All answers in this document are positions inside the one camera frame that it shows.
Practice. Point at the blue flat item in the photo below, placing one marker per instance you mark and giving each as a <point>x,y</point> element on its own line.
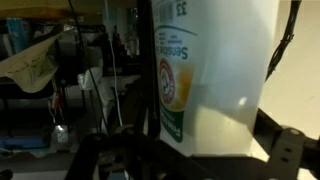
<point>23,141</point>

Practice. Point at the beige cloth on rack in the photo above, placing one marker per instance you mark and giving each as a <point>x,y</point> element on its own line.
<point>30,70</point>

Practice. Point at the small white detergent bottle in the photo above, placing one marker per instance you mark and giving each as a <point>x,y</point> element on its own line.
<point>226,66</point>

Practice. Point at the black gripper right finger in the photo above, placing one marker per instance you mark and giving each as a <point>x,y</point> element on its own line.
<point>283,150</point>

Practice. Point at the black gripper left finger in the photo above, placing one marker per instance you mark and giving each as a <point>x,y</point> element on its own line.
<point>146,66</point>

